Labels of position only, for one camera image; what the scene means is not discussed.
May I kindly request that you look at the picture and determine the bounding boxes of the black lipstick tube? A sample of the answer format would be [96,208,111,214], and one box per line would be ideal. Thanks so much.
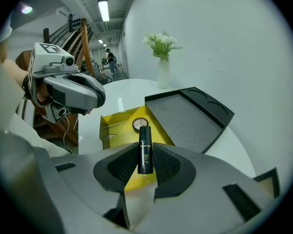
[137,125,154,175]

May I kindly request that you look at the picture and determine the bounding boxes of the yellow small item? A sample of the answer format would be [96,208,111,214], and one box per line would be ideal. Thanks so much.
[132,117,150,132]

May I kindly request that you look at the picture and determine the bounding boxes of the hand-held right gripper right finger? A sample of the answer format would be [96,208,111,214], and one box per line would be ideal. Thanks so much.
[152,142,197,202]

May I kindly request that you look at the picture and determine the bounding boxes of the person's left forearm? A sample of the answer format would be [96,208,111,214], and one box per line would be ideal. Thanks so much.
[0,41,30,92]

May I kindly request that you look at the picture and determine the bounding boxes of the thin white gripper cable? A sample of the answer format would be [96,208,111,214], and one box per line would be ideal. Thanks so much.
[63,114,74,155]

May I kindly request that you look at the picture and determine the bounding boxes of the black box lid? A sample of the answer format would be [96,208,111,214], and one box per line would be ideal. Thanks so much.
[144,86,236,154]

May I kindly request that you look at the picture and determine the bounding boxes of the black white shoulder strap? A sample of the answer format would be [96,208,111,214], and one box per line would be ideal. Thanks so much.
[15,98,35,122]

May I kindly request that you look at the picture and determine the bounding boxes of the black round-hole panel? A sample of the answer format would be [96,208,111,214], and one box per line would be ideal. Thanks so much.
[68,13,84,33]

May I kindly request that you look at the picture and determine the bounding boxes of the white flower bouquet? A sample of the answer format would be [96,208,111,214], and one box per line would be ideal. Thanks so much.
[142,30,183,61]

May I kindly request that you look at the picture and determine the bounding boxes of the yellow box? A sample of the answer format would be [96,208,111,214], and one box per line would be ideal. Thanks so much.
[98,105,177,193]

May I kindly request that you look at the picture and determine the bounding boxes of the white vase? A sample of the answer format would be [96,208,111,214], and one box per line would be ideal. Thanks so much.
[156,58,171,90]

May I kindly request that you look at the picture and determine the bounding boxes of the person's left hand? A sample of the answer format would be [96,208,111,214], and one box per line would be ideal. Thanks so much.
[35,82,54,107]

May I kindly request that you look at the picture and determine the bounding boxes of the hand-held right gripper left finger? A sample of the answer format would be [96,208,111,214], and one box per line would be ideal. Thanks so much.
[93,142,140,230]

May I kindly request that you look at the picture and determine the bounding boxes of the short ceiling tube light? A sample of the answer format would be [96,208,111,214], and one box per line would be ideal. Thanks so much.
[97,0,110,22]

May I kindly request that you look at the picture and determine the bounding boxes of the black wristband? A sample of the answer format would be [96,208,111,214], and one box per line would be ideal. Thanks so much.
[22,74,33,100]

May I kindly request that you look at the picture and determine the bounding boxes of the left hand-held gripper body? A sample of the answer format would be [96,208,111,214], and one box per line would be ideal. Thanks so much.
[27,42,106,125]

